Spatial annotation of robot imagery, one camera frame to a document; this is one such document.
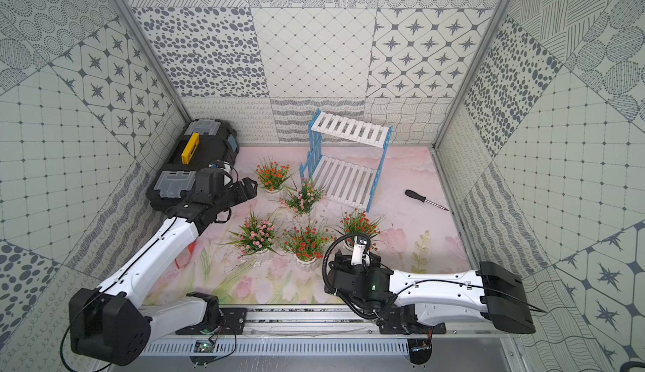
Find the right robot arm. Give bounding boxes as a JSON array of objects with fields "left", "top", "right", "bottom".
[{"left": 322, "top": 252, "right": 536, "bottom": 334}]

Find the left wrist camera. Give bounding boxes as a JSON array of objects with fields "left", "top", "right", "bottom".
[{"left": 209, "top": 160, "right": 233, "bottom": 173}]

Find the pink flower plant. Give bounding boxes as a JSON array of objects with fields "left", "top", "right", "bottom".
[
  {"left": 227, "top": 210, "right": 279, "bottom": 257},
  {"left": 282, "top": 178, "right": 325, "bottom": 216}
]

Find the white slotted cable duct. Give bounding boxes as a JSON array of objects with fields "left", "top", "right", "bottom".
[{"left": 141, "top": 338, "right": 408, "bottom": 356}]

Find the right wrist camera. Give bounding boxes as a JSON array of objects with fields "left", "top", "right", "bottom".
[{"left": 350, "top": 236, "right": 371, "bottom": 268}]

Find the aluminium rail frame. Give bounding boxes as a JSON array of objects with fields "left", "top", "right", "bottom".
[{"left": 102, "top": 303, "right": 520, "bottom": 340}]

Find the pink flower plant front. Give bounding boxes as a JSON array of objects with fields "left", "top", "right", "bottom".
[{"left": 227, "top": 210, "right": 279, "bottom": 257}]

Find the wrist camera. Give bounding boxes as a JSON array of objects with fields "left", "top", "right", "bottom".
[
  {"left": 350, "top": 236, "right": 371, "bottom": 268},
  {"left": 209, "top": 160, "right": 233, "bottom": 173}
]

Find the blue white slatted rack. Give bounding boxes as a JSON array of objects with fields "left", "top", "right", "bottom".
[{"left": 299, "top": 110, "right": 392, "bottom": 212}]

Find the orange flower potted plant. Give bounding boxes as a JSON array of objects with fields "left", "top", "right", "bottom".
[{"left": 255, "top": 160, "right": 292, "bottom": 193}]

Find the black handled screwdriver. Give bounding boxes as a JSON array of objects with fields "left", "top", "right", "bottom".
[{"left": 404, "top": 189, "right": 449, "bottom": 212}]

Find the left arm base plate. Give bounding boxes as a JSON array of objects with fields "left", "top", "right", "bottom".
[{"left": 176, "top": 307, "right": 248, "bottom": 336}]

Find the black plastic toolbox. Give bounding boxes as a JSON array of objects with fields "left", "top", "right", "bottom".
[{"left": 146, "top": 119, "right": 240, "bottom": 212}]

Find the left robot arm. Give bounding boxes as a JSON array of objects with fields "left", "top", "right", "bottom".
[{"left": 63, "top": 168, "right": 258, "bottom": 366}]

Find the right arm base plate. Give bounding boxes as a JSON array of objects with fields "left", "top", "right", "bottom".
[{"left": 376, "top": 318, "right": 447, "bottom": 335}]

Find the red white work glove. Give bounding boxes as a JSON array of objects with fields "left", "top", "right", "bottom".
[{"left": 175, "top": 242, "right": 197, "bottom": 269}]

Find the red flower plant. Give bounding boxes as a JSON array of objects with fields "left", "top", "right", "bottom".
[
  {"left": 281, "top": 221, "right": 332, "bottom": 265},
  {"left": 337, "top": 209, "right": 383, "bottom": 251}
]

